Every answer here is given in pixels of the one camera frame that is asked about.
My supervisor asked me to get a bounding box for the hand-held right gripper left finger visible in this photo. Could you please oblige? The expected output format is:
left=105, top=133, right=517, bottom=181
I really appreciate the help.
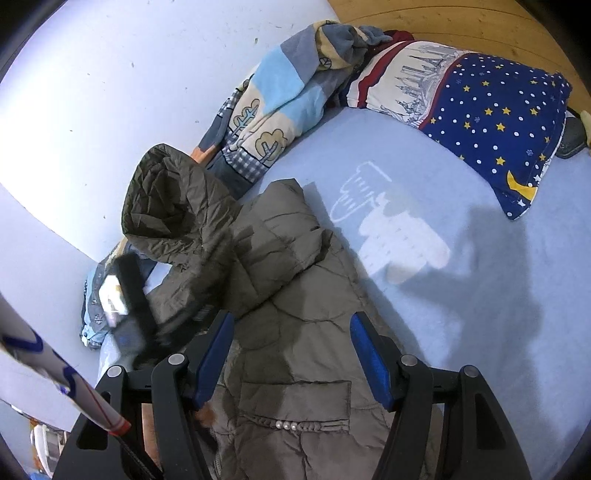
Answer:
left=53, top=311, right=235, bottom=480

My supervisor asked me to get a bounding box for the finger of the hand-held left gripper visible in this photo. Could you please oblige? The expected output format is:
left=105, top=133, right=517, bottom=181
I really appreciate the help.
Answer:
left=185, top=231, right=234, bottom=324

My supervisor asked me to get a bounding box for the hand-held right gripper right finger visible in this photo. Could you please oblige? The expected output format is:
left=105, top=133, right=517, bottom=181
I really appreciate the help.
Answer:
left=350, top=313, right=536, bottom=480

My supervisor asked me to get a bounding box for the olive green puffer jacket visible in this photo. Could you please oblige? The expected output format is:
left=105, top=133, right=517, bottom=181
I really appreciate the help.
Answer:
left=121, top=144, right=444, bottom=480

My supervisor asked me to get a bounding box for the light blue cloud-print bed sheet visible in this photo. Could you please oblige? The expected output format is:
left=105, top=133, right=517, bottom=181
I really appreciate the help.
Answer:
left=92, top=106, right=591, bottom=480

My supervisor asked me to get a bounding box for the white blue-printed strip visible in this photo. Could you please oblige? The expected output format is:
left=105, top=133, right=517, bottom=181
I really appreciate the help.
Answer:
left=0, top=295, right=132, bottom=437

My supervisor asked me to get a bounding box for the white plastic object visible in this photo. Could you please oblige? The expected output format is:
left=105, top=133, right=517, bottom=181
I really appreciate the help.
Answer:
left=28, top=415, right=70, bottom=476

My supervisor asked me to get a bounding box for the patchwork printed quilt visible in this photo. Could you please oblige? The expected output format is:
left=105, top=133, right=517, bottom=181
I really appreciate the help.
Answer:
left=81, top=19, right=393, bottom=352

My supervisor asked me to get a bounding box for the star and stripe printed pillow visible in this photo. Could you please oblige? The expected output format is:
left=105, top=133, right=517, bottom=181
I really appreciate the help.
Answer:
left=344, top=41, right=573, bottom=221

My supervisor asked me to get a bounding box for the grey soft object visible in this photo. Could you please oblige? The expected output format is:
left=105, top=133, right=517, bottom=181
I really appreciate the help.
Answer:
left=556, top=116, right=589, bottom=160

